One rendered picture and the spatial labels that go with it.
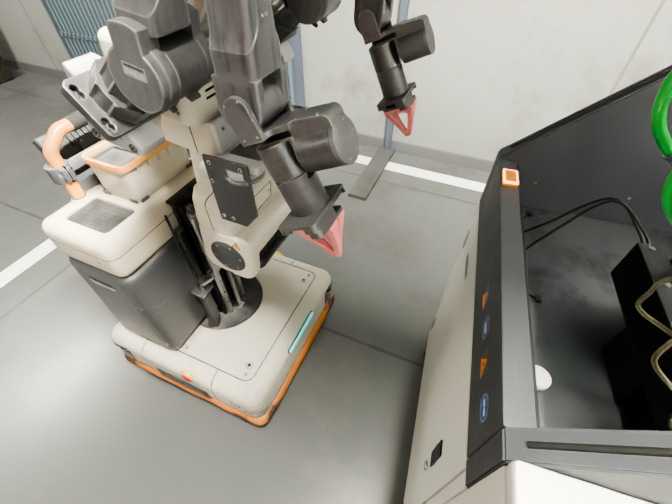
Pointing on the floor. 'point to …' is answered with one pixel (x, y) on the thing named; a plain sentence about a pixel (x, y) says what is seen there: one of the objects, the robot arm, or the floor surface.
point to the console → (485, 490)
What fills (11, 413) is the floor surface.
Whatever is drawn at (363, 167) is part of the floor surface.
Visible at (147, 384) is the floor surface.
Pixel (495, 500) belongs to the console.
